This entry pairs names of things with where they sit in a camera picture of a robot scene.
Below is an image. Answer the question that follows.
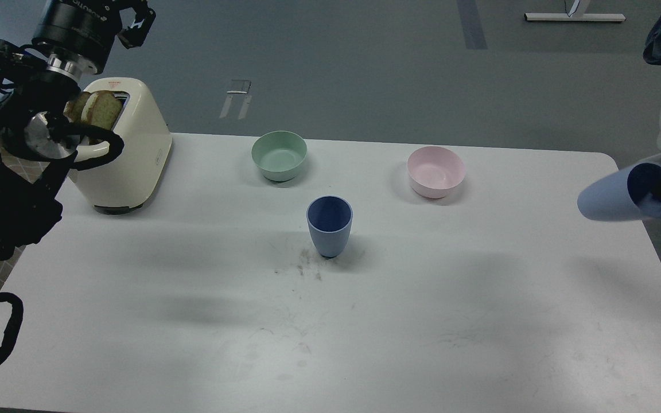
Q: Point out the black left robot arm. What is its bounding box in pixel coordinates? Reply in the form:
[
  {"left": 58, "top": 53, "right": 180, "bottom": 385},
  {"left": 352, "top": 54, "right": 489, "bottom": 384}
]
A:
[{"left": 0, "top": 1, "right": 157, "bottom": 366}]

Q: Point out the cream toaster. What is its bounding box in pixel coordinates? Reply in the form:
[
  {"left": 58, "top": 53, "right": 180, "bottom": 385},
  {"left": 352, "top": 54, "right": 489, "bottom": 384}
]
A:
[{"left": 68, "top": 77, "right": 172, "bottom": 215}]

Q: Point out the blue cup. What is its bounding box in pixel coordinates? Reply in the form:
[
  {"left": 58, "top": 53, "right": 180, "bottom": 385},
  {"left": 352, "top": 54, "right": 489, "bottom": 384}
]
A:
[
  {"left": 305, "top": 196, "right": 354, "bottom": 258},
  {"left": 577, "top": 162, "right": 661, "bottom": 222}
]

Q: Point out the pink bowl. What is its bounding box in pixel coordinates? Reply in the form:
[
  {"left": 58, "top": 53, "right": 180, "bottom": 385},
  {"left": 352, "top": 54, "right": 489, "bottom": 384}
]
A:
[{"left": 406, "top": 146, "right": 467, "bottom": 199}]

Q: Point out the toast slice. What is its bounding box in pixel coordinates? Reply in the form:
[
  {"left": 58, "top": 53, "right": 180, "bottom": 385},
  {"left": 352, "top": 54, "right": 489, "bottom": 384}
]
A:
[
  {"left": 63, "top": 91, "right": 91, "bottom": 123},
  {"left": 80, "top": 91, "right": 123, "bottom": 130}
]

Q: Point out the green bowl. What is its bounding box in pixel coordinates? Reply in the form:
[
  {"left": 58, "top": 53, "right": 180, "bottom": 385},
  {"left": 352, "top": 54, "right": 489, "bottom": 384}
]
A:
[{"left": 250, "top": 131, "right": 308, "bottom": 182}]

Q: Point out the white desk leg base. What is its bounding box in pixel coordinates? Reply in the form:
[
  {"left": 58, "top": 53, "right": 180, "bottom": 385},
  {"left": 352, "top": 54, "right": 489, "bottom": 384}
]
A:
[{"left": 524, "top": 1, "right": 627, "bottom": 24}]

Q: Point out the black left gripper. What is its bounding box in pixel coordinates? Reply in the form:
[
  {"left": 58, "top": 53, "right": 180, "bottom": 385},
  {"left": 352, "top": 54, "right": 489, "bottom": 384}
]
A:
[{"left": 31, "top": 1, "right": 157, "bottom": 74}]

